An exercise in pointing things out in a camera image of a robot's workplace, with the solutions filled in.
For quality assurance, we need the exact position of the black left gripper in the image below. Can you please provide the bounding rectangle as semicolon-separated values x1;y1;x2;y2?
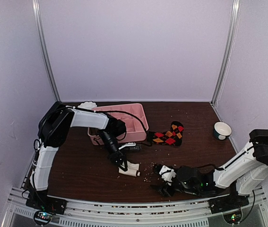
99;131;128;172

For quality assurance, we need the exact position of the beige brown striped sock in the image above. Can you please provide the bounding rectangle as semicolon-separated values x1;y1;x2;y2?
119;161;140;177

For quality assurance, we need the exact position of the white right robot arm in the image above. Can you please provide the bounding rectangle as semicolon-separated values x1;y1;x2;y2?
151;129;268;209

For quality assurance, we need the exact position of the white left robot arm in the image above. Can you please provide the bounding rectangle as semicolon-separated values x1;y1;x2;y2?
30;102;140;210

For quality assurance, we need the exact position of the pink divided organizer tray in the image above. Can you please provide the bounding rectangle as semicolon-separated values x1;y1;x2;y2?
87;103;149;146

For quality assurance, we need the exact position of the white scalloped ceramic bowl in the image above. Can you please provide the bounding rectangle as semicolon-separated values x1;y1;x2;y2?
78;101;97;110

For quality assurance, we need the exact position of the black red argyle sock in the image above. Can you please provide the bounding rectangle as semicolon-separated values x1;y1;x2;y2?
147;121;184;147

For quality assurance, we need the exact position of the white dark blue cup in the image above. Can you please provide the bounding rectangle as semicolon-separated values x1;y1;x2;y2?
213;122;232;140

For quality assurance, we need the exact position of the front aluminium rail base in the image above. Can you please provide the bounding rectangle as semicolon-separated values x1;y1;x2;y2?
0;187;268;227

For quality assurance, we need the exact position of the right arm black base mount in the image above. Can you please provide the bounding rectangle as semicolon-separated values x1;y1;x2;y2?
208;194;250;214

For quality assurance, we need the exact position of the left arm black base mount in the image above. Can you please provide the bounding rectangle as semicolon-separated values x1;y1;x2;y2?
26;190;67;215

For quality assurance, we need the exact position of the left aluminium frame post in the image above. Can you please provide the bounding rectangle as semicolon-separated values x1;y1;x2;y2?
32;0;61;101

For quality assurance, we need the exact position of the aluminium frame post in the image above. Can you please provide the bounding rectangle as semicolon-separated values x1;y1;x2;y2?
211;0;241;108
32;0;61;101

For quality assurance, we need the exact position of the right aluminium frame post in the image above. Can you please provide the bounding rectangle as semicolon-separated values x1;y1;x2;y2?
211;0;241;108

